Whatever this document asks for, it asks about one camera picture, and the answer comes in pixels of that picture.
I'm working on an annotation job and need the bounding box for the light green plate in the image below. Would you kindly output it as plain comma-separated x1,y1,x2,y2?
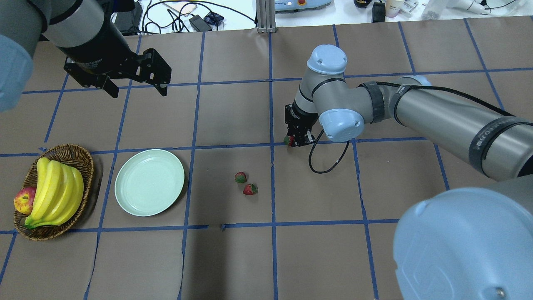
115,149,185,217

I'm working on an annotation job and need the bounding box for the red apple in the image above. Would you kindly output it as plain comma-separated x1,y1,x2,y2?
13,186,37,216

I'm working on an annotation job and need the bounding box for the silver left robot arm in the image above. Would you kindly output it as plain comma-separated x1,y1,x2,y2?
0,0,172,112

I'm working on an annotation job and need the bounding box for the white paper cup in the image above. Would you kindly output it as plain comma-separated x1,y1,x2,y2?
385,0,405,18

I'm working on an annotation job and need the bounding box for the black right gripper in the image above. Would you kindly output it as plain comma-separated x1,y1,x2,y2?
285,104,318,148

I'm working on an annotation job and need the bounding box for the red strawberry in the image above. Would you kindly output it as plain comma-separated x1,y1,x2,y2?
242,184,258,195
234,171,247,184
284,135,294,147

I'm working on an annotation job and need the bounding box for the wicker basket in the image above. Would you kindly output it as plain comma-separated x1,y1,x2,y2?
13,144,95,241

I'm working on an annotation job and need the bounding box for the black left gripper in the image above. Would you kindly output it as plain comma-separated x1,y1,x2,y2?
64,49,172,98

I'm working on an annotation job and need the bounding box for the black power adapter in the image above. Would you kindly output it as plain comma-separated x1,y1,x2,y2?
189,15,212,32

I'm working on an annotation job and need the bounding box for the aluminium frame post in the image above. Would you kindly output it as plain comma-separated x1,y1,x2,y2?
255,0,277,33

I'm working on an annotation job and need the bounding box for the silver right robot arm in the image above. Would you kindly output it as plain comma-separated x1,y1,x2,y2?
285,45,533,300

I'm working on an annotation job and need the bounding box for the yellow banana bunch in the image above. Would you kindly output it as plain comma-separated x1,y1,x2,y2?
24,157,85,229

